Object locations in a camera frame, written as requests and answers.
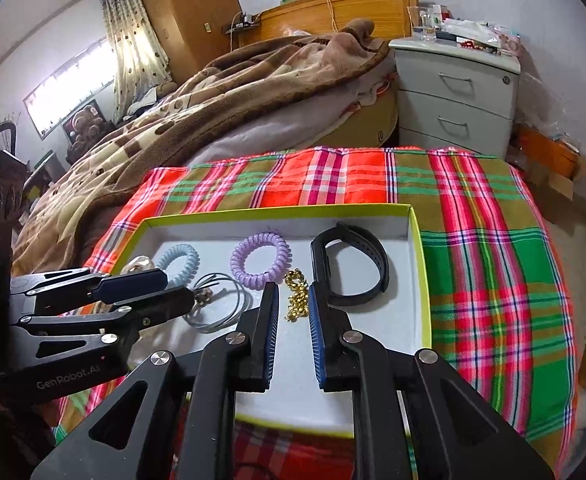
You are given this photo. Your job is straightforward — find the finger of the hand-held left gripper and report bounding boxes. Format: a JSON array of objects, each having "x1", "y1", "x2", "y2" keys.
[
  {"x1": 10, "y1": 267, "x2": 170, "y2": 306},
  {"x1": 17, "y1": 285, "x2": 196, "y2": 361}
]

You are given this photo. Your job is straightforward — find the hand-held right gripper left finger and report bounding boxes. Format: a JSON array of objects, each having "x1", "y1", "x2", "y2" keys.
[{"x1": 30, "y1": 281, "x2": 280, "y2": 480}]

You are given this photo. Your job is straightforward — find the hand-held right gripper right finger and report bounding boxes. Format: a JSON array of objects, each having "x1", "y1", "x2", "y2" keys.
[{"x1": 308, "y1": 282, "x2": 556, "y2": 480}]

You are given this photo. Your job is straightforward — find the clear hair claw clip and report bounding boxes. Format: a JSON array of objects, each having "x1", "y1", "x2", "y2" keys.
[{"x1": 120, "y1": 256, "x2": 155, "y2": 275}]

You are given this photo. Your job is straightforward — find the gold chain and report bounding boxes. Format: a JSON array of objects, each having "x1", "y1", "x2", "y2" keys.
[{"x1": 284, "y1": 269, "x2": 310, "y2": 323}]

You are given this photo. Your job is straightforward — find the thin grey hair ties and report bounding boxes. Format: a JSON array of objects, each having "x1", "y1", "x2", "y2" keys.
[{"x1": 183, "y1": 272, "x2": 254, "y2": 335}]

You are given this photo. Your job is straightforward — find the light blue spiral hair tie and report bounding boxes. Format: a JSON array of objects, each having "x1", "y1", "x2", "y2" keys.
[{"x1": 155, "y1": 242, "x2": 200, "y2": 288}]

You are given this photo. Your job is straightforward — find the yellow cardboard box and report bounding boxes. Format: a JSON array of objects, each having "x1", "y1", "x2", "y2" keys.
[{"x1": 86, "y1": 203, "x2": 434, "y2": 438}]

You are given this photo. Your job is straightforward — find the purple spiral hair tie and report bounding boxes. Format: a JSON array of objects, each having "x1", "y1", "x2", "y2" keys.
[{"x1": 230, "y1": 231, "x2": 291, "y2": 288}]

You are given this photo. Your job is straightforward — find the black wristband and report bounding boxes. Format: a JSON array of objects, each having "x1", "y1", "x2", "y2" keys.
[{"x1": 310, "y1": 222, "x2": 390, "y2": 308}]

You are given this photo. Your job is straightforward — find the teddy bear picture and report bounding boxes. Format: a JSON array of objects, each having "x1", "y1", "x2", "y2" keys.
[{"x1": 60, "y1": 100, "x2": 106, "y2": 156}]

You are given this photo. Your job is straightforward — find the brown blanket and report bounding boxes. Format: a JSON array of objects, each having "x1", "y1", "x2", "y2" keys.
[{"x1": 10, "y1": 17, "x2": 391, "y2": 276}]

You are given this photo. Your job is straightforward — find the plaid cloth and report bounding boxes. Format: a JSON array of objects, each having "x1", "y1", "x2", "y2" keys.
[{"x1": 53, "y1": 146, "x2": 581, "y2": 480}]

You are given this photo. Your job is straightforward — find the floral grey quilt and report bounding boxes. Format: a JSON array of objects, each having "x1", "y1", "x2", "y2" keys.
[{"x1": 183, "y1": 67, "x2": 399, "y2": 166}]

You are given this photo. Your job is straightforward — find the window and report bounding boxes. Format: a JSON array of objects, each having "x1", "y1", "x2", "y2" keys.
[{"x1": 22, "y1": 37, "x2": 119, "y2": 138}]

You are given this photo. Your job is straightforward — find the spotted curtain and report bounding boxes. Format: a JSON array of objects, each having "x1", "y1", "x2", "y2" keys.
[{"x1": 98, "y1": 0, "x2": 176, "y2": 123}]

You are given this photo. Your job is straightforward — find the white nightstand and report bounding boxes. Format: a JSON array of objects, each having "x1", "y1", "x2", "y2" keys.
[{"x1": 389, "y1": 35, "x2": 522, "y2": 158}]

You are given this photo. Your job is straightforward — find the wooden wardrobe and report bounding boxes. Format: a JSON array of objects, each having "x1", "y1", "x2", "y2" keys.
[{"x1": 133, "y1": 0, "x2": 246, "y2": 86}]

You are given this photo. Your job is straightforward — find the power strip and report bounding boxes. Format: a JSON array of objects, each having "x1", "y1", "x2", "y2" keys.
[{"x1": 225, "y1": 12, "x2": 261, "y2": 33}]

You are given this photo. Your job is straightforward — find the orange cardboard box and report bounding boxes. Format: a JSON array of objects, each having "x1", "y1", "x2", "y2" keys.
[{"x1": 515, "y1": 125, "x2": 581, "y2": 181}]

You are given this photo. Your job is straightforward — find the clear glass cup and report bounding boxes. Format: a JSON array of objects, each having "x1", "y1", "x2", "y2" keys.
[{"x1": 407, "y1": 5, "x2": 436, "y2": 42}]

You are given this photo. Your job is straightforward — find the pile of white bags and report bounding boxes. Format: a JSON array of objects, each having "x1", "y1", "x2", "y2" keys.
[{"x1": 435, "y1": 4, "x2": 521, "y2": 56}]

